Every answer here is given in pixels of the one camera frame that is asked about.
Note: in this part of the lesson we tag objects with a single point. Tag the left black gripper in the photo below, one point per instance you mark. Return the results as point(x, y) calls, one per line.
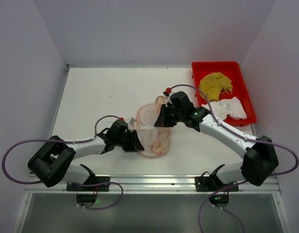
point(129, 141)

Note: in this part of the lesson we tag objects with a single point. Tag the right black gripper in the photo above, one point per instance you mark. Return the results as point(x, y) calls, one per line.
point(168, 115)

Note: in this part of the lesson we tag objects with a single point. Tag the floral mesh laundry bag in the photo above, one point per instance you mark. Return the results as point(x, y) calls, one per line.
point(155, 140)

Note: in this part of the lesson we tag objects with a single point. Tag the mustard yellow bra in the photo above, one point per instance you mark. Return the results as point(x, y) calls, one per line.
point(215, 84)

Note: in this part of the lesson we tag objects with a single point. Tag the white bra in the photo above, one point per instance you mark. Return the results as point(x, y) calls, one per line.
point(228, 108)

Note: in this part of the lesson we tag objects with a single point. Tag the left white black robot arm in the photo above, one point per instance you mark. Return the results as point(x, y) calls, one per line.
point(52, 163)

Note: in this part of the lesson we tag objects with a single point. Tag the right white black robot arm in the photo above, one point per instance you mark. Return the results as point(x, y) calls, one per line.
point(259, 158)

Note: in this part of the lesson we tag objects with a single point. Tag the red plastic tray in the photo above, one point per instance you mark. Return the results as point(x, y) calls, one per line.
point(230, 69)

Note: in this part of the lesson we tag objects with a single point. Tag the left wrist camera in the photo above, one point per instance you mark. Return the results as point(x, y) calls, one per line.
point(129, 121)

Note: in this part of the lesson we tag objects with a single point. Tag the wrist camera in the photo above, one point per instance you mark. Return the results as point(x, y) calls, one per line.
point(129, 121)
point(167, 94)

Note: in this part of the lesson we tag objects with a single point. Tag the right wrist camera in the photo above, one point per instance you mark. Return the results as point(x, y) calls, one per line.
point(167, 94)

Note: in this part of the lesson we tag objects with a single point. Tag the aluminium mounting rail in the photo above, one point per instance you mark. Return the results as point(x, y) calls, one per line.
point(157, 184)

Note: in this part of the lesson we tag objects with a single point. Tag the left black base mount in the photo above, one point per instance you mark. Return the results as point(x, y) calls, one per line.
point(87, 194)

